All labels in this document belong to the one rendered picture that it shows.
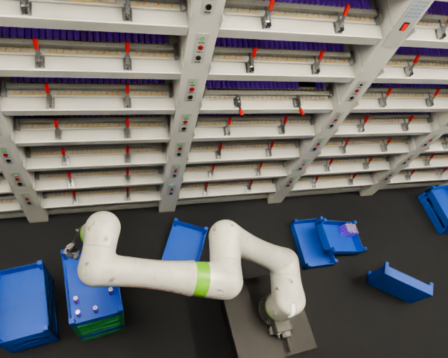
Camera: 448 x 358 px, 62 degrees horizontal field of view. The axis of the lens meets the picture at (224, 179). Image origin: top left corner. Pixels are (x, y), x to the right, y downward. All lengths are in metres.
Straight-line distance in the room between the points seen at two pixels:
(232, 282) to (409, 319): 1.55
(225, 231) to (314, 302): 1.12
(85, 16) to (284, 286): 1.20
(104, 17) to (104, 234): 0.64
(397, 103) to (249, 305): 1.16
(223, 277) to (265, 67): 0.77
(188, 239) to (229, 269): 0.96
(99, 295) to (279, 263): 0.75
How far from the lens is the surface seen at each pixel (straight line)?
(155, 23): 1.22
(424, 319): 2.70
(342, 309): 2.41
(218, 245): 1.33
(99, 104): 1.49
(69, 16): 1.22
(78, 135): 1.64
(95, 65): 1.35
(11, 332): 1.90
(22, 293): 1.93
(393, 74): 1.75
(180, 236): 2.23
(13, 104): 1.52
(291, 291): 1.62
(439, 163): 2.81
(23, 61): 1.37
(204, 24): 1.24
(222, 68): 1.40
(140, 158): 1.80
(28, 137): 1.66
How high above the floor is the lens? 2.06
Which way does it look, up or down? 57 degrees down
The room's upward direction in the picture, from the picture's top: 23 degrees clockwise
